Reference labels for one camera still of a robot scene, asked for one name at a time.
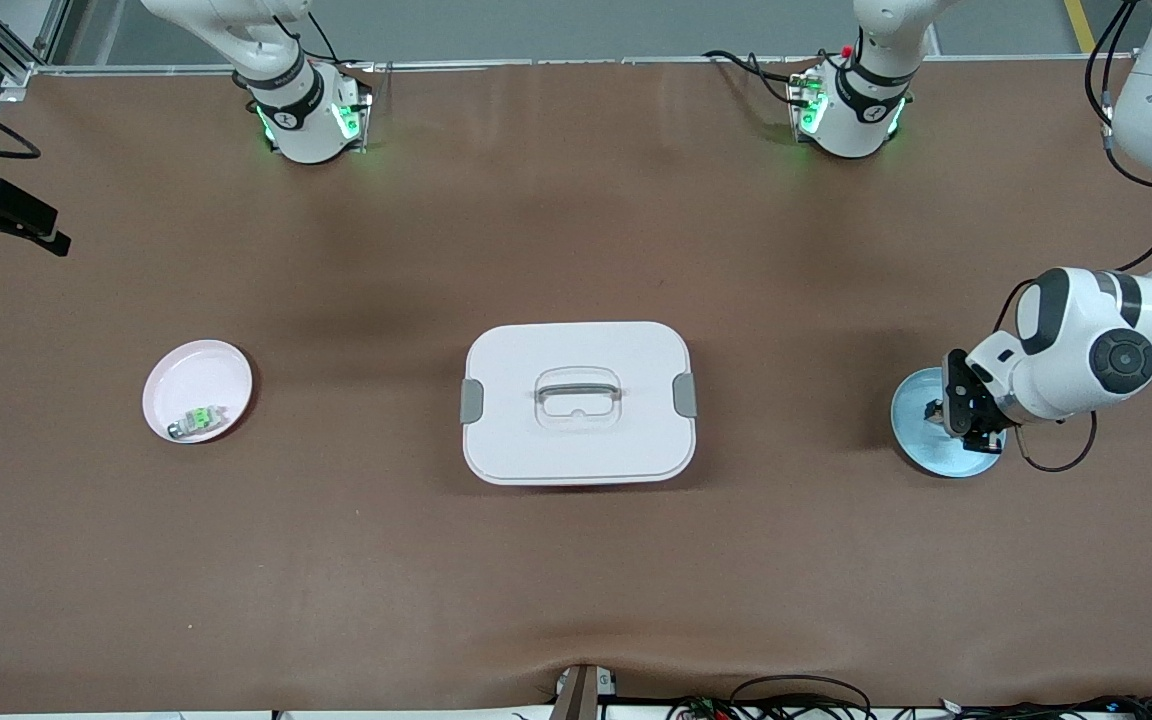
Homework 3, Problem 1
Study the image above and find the white lidded storage box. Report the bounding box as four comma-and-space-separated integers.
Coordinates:
460, 321, 698, 487

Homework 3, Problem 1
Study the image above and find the light blue round plate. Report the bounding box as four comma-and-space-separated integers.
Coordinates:
889, 367, 1007, 479

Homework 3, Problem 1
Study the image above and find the pink round plate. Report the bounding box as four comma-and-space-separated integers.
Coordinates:
142, 340, 254, 444

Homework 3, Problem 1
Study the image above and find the brown table mat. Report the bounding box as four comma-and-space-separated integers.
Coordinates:
0, 58, 1152, 716

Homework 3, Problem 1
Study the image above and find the green white push-button switch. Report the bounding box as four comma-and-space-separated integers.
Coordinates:
167, 405, 229, 441

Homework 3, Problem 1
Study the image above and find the black cable bundle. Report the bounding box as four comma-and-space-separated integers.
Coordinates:
936, 694, 1152, 720

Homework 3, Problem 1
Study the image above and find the black looped cable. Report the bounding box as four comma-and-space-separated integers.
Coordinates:
731, 674, 873, 720

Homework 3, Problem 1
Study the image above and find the black right arm base cable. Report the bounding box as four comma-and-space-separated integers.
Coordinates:
271, 8, 377, 73

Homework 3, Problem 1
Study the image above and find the black arm base cable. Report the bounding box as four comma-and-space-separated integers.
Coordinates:
703, 50, 809, 106
271, 8, 377, 73

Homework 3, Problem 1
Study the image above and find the coloured wire bundle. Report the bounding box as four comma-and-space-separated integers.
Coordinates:
668, 694, 737, 720

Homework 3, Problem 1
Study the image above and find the black left arm base cable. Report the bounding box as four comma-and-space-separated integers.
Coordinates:
703, 50, 809, 106

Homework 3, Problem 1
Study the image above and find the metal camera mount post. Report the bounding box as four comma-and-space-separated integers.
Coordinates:
551, 663, 619, 720

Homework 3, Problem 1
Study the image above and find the silver table edge rail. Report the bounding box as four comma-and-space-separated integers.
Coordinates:
31, 55, 1137, 76

